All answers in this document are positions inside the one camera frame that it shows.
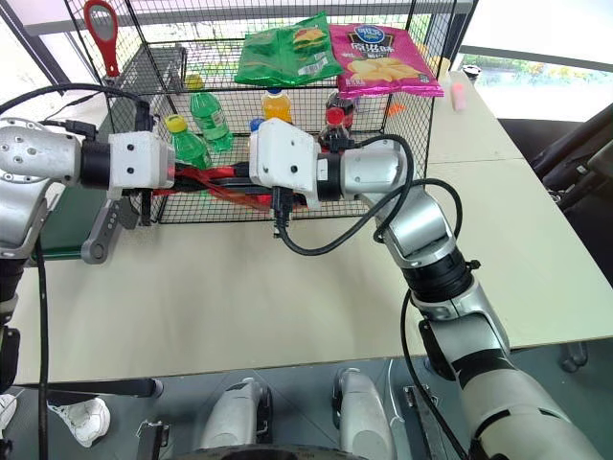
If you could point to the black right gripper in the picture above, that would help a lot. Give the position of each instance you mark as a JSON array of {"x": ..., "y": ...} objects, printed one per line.
[{"x": 296, "y": 199}]

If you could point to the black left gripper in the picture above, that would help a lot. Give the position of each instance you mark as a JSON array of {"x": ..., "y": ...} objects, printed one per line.
[{"x": 183, "y": 178}]

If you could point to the red snack packet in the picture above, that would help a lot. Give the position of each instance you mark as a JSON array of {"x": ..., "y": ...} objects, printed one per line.
[{"x": 218, "y": 189}]

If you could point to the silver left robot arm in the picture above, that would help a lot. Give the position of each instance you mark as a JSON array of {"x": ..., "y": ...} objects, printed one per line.
[{"x": 29, "y": 158}]

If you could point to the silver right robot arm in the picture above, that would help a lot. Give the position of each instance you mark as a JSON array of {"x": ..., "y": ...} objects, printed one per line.
[{"x": 431, "y": 230}]

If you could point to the green conveyor belt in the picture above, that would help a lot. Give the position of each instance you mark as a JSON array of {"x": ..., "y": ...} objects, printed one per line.
[{"x": 72, "y": 220}]

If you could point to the green bottle yellow cap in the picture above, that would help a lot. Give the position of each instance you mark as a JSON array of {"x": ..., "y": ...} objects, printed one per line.
[{"x": 189, "y": 146}]

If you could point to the bottle with blue cap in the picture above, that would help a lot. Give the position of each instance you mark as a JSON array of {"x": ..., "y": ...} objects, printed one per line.
[{"x": 256, "y": 125}]

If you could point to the cola bottle red cap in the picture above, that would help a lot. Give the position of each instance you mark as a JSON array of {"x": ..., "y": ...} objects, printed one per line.
[{"x": 337, "y": 117}]

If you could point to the orange soda bottle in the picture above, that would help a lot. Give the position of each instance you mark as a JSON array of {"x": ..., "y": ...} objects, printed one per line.
[{"x": 278, "y": 108}]

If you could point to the small yellow cap bottle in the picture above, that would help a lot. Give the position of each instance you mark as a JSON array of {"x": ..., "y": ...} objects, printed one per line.
[{"x": 194, "y": 82}]

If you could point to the small orange object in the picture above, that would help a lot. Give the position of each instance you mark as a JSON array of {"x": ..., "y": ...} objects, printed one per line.
[{"x": 395, "y": 110}]

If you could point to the green chip bag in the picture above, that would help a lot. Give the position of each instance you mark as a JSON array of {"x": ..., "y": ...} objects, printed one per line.
[{"x": 287, "y": 50}]

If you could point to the pink chip bag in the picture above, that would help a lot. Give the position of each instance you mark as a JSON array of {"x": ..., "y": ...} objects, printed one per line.
[{"x": 383, "y": 60}]

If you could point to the red hand mirror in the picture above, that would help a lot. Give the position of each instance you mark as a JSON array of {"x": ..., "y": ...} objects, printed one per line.
[{"x": 103, "y": 29}]

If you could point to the small black round object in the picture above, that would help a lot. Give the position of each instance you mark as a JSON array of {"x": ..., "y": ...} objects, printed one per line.
[{"x": 471, "y": 70}]

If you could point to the silver robot leg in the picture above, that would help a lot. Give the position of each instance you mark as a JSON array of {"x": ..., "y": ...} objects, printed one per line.
[
  {"x": 364, "y": 417},
  {"x": 237, "y": 417}
]

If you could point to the white shoe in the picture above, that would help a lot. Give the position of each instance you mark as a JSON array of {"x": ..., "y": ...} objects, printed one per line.
[
  {"x": 81, "y": 421},
  {"x": 6, "y": 412}
]

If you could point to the black office chair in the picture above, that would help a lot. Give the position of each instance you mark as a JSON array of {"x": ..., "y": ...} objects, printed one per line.
[{"x": 574, "y": 158}]

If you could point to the grey table caster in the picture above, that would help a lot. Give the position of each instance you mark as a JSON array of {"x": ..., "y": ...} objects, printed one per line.
[{"x": 574, "y": 357}]

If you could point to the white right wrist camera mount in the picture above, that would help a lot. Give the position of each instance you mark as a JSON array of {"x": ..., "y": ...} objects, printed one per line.
[{"x": 282, "y": 153}]

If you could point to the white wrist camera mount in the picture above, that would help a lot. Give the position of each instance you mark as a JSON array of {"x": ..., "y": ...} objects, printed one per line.
[
  {"x": 139, "y": 160},
  {"x": 282, "y": 153}
]

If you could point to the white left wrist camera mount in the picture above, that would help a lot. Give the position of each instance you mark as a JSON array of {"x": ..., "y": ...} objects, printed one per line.
[{"x": 139, "y": 160}]

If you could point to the grey conveyor bracket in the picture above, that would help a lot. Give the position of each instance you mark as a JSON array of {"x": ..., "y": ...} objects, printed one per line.
[{"x": 105, "y": 235}]

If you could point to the black table frame bar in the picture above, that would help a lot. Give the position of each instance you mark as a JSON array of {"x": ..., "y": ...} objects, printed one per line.
[{"x": 105, "y": 388}]

